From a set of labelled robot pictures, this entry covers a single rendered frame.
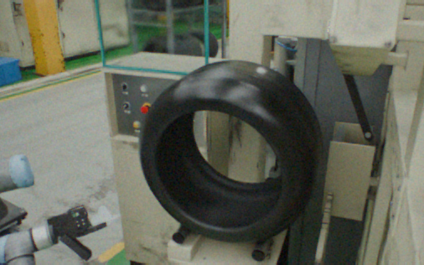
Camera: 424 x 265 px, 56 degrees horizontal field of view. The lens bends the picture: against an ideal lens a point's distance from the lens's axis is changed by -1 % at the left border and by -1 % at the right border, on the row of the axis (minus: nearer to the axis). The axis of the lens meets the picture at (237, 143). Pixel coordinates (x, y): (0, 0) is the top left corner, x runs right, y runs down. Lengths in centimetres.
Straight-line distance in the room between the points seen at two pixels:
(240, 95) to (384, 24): 55
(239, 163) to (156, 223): 86
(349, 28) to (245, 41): 83
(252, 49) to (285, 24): 68
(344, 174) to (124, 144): 118
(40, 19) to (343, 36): 642
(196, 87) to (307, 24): 48
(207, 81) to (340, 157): 56
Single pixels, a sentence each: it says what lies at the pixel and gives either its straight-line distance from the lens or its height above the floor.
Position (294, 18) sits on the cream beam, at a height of 167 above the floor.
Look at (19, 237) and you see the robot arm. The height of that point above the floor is 101.
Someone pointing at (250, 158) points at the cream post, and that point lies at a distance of 157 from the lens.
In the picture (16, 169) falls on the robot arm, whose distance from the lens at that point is 152.
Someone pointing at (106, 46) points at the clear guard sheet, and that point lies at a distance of 205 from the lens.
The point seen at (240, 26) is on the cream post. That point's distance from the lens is 142.
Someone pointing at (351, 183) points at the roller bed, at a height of 105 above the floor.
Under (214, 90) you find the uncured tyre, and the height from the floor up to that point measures 143.
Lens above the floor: 177
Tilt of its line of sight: 25 degrees down
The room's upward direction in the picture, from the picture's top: 1 degrees clockwise
